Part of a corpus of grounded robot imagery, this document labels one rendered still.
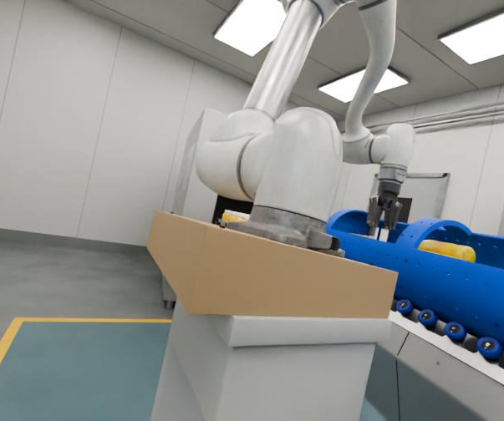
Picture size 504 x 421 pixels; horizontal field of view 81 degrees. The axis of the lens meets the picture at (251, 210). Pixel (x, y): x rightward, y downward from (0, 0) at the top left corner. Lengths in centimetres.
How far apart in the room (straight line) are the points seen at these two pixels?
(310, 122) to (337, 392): 48
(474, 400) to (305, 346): 44
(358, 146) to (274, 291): 85
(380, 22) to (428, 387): 94
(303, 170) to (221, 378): 35
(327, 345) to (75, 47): 519
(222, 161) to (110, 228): 453
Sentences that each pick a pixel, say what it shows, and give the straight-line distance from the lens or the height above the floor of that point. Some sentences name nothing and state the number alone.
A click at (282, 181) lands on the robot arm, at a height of 120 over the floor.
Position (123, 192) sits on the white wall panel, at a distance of 508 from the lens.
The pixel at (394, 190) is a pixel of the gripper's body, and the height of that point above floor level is 131.
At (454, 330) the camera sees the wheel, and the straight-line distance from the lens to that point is 88.
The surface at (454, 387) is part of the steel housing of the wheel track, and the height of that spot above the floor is 86.
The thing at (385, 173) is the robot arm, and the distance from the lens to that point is 114.
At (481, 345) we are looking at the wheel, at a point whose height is 96.
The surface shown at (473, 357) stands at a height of 93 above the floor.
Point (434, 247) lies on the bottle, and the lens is 103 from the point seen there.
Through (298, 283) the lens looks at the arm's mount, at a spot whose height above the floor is 105.
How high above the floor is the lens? 114
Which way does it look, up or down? level
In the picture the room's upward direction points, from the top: 12 degrees clockwise
